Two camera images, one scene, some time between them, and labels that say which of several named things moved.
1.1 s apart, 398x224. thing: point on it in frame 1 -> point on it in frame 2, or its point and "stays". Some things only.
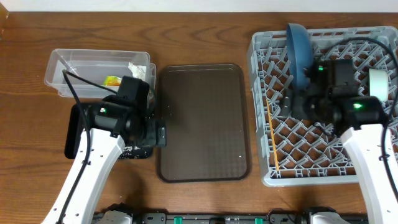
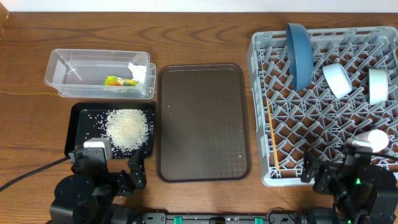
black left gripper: [161, 141] -> [139, 177]
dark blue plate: [301, 50] stays
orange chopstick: [272, 134] stays
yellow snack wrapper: [112, 80] stays
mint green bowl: [379, 83] stays
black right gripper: [296, 113] -> [331, 172]
